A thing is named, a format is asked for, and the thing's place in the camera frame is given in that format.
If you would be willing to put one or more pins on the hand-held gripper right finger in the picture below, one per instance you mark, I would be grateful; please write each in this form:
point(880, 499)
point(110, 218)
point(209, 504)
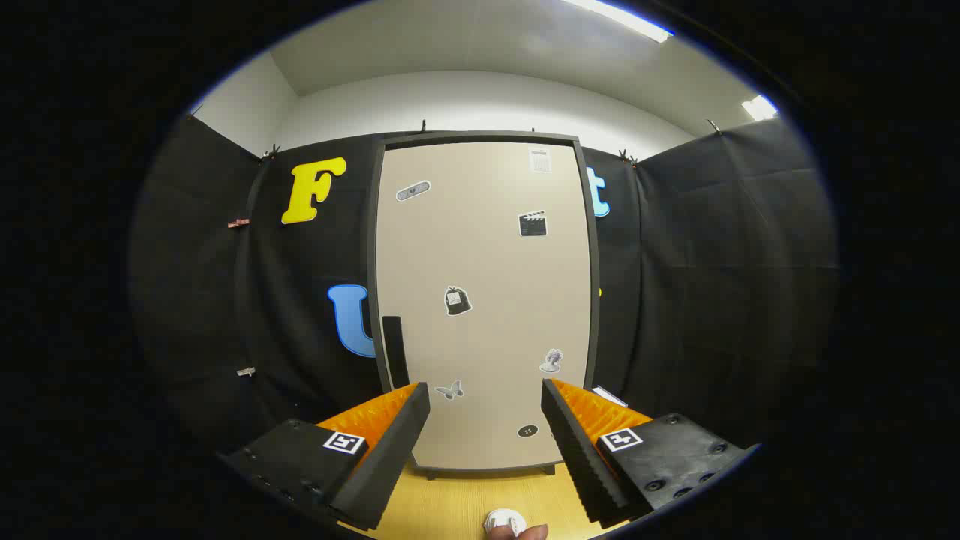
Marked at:
point(577, 450)

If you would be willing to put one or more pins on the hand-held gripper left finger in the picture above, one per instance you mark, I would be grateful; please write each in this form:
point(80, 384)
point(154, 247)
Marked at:
point(390, 457)

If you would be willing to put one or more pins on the white shoe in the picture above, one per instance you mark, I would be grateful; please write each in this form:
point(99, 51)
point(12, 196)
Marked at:
point(504, 520)

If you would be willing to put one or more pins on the dark grey shoe cabinet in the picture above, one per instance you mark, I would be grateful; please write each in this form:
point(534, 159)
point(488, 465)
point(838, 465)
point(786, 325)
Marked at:
point(596, 300)

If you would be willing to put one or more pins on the black backdrop cloth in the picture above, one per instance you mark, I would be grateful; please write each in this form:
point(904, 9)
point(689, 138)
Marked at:
point(712, 262)

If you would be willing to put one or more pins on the small ceiling light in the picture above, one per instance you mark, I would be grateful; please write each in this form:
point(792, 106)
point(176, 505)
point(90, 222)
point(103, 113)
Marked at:
point(760, 107)

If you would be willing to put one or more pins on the long ceiling light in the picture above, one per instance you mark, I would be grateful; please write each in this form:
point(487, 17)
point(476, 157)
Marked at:
point(622, 19)

